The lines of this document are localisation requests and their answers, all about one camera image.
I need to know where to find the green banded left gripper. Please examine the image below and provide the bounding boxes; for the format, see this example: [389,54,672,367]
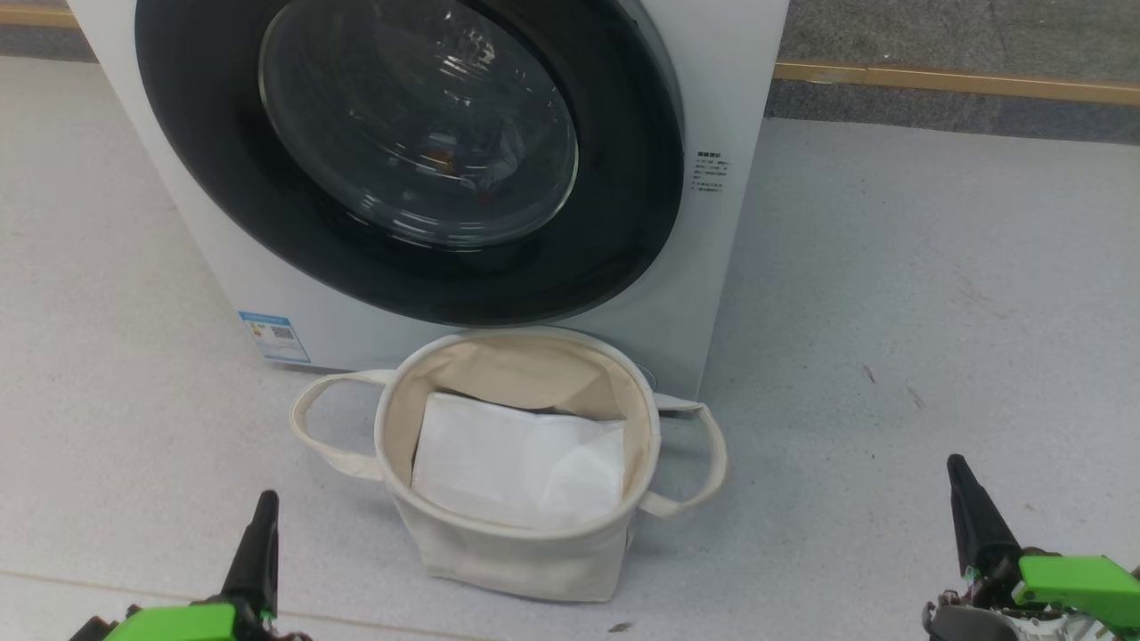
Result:
[100,490,281,641]

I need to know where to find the washing machine glass door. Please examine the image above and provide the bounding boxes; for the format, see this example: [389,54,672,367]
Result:
[134,0,687,328]

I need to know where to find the white cloth basket liner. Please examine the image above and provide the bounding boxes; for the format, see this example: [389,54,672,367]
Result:
[411,392,627,532]

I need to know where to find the cream canvas laundry basket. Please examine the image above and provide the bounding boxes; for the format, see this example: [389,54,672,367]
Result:
[289,327,729,604]

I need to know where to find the white front-load washing machine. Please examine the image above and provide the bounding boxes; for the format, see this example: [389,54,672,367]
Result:
[67,0,792,402]

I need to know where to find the blue energy label sticker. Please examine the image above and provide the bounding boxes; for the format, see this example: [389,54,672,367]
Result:
[238,311,312,364]

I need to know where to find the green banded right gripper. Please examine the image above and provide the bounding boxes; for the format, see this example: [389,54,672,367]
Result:
[922,454,1140,641]

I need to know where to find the small printed text label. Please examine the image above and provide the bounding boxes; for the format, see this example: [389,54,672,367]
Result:
[695,151,732,193]

